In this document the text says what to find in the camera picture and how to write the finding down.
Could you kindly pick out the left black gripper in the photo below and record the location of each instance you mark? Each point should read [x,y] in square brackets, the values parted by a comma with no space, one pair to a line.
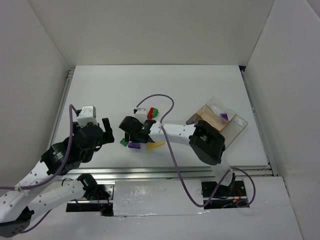
[107,135]

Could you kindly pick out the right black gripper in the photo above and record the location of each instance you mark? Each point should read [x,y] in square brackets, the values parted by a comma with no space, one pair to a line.
[128,131]

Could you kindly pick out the purple arch lego piece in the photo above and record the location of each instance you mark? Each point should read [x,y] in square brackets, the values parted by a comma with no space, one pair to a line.
[134,145]

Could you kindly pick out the small purple lego brick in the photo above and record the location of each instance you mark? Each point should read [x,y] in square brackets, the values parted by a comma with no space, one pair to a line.
[224,116]

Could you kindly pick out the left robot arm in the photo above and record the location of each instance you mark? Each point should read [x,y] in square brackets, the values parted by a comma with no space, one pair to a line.
[26,201]

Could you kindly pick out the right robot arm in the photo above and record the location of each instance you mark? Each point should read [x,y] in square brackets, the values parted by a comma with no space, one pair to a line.
[207,143]

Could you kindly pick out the green square lego brick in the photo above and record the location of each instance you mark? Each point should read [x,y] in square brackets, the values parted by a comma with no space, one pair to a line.
[123,142]

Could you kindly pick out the yellow long lego plate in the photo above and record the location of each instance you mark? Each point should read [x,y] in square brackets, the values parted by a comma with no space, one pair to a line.
[153,145]

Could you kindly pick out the red green lego block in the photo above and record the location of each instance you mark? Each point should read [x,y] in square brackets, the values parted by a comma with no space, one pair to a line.
[152,113]

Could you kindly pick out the foil covered panel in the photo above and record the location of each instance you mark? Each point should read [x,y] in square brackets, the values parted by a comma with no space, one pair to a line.
[152,198]

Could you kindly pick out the clear compartment container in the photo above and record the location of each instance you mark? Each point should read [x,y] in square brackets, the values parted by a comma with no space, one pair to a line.
[210,112]

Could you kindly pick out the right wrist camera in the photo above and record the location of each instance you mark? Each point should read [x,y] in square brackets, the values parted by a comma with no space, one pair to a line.
[140,114]

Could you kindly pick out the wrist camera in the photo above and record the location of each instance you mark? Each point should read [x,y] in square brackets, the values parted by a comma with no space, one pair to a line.
[140,114]
[86,115]

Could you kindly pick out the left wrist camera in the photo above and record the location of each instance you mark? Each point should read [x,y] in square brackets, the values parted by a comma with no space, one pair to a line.
[86,115]

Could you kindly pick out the aluminium frame rail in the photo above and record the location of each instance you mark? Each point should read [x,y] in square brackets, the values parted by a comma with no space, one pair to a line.
[132,174]

